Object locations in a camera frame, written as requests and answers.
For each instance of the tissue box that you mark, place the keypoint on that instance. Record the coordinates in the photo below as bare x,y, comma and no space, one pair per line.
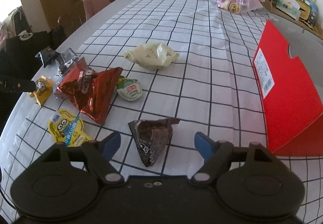
290,7

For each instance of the yellow minion snack packet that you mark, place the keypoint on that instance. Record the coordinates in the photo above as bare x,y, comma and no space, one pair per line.
67,128

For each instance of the checkered white tablecloth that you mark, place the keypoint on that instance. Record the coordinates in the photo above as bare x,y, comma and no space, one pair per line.
211,87

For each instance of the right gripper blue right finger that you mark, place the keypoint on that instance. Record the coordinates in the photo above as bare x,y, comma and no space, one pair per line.
217,157

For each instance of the red cardboard box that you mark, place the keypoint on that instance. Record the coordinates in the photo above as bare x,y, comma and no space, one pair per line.
288,68

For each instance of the wooden chair with pink cloth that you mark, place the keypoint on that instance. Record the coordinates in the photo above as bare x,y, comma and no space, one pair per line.
79,13

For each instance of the cream crumpled snack packet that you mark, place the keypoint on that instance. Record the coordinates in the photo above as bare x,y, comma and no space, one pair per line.
152,56

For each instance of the black snack packet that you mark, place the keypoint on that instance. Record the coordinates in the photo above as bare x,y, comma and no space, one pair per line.
46,56

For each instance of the white wooden sideboard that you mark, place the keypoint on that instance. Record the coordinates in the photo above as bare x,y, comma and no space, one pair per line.
297,25

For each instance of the dark brown snack packet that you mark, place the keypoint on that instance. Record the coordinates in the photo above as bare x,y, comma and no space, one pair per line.
151,137

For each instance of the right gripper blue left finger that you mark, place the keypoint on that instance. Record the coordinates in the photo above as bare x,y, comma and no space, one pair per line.
98,155

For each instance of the small yellow snack packet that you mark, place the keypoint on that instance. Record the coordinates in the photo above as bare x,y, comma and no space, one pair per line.
43,90

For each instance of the silver foil snack packet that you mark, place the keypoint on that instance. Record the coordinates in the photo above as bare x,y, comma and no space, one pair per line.
65,61

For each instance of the green white snack pouch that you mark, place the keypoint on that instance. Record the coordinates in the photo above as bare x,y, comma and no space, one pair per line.
129,89

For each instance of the red foil snack bag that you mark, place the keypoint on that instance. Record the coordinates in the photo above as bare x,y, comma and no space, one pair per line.
89,91

